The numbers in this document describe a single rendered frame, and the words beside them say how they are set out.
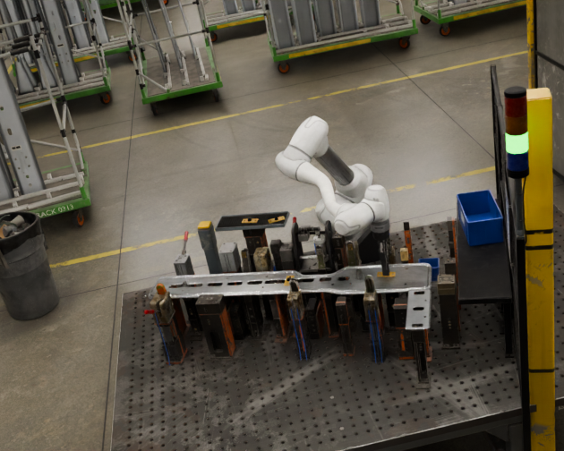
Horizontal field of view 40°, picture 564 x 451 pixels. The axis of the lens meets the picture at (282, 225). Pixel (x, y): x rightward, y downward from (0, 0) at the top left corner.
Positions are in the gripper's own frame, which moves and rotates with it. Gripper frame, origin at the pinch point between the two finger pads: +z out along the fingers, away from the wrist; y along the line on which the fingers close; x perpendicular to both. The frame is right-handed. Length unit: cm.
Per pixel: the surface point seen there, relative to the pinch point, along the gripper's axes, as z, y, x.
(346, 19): 54, -719, -110
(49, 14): -23, -620, -477
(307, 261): 8.2, -22.3, -41.8
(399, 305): 7.1, 20.7, 7.0
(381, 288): 5.0, 9.8, -1.5
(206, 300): 2, 18, -83
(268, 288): 5, 6, -56
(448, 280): -0.9, 14.5, 28.3
